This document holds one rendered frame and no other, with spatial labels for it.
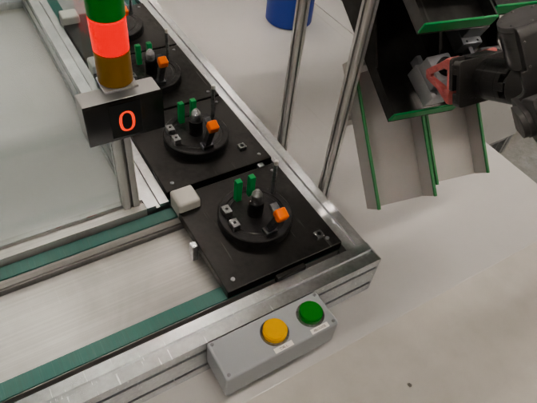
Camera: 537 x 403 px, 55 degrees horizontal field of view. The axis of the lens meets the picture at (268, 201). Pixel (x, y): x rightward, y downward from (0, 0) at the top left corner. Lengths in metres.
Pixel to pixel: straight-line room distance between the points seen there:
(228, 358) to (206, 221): 0.27
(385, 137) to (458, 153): 0.19
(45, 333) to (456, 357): 0.72
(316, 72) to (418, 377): 0.94
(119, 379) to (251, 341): 0.20
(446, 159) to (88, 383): 0.79
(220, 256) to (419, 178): 0.43
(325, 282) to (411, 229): 0.33
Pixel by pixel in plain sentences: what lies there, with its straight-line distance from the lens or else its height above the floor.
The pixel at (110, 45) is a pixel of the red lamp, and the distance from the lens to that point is 0.74.
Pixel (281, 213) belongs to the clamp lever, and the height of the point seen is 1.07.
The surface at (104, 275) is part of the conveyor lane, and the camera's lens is 0.97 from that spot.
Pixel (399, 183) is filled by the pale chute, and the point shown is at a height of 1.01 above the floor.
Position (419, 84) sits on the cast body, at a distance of 0.89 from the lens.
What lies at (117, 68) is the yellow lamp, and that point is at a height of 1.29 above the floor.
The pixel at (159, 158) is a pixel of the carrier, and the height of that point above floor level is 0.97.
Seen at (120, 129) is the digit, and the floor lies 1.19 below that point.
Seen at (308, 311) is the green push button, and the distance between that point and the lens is 0.87.
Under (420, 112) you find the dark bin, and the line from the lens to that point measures 0.90.
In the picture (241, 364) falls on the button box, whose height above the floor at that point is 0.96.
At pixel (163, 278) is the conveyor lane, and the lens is 0.96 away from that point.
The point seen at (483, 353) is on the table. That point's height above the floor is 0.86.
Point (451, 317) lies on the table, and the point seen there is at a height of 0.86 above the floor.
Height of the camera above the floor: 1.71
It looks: 47 degrees down
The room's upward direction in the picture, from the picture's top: 8 degrees clockwise
